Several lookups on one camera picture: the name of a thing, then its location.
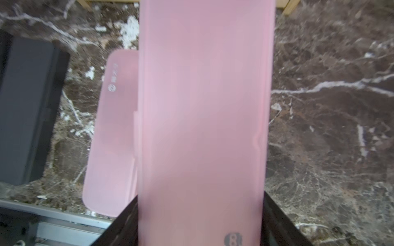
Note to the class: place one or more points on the pink pencil case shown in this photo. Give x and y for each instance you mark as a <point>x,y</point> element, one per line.
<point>205,74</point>
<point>110,179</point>

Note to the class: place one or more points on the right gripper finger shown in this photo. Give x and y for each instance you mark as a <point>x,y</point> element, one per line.
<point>124,229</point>

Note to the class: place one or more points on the black pencil case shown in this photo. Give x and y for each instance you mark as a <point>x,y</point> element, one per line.
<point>32,79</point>

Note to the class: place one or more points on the wooden three-tier shelf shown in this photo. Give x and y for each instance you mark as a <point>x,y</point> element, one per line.
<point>287,6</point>

